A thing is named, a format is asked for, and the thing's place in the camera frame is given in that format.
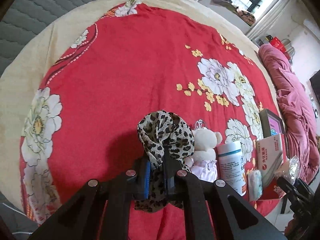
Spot grey quilted headboard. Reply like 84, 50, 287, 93
1, 0, 96, 72

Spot red bags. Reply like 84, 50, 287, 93
265, 35, 296, 64

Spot white supplement bottle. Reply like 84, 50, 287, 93
216, 141, 247, 196

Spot red floral blanket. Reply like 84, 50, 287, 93
21, 0, 284, 239

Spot dark tray pink book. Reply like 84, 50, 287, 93
259, 109, 285, 138

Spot pink face mask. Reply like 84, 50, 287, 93
274, 156, 300, 185

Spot pink quilted duvet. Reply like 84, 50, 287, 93
258, 44, 319, 184

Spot white curtain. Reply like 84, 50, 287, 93
246, 0, 291, 40

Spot red tissue box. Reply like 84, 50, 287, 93
256, 133, 287, 200

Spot leopard print scarf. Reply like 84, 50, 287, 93
135, 110, 195, 213

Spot cream teddy bear pink dress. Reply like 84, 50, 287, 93
185, 119, 222, 183

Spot black wall television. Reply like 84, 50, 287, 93
310, 70, 320, 103

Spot clothes on window sill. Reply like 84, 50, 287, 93
199, 0, 256, 27

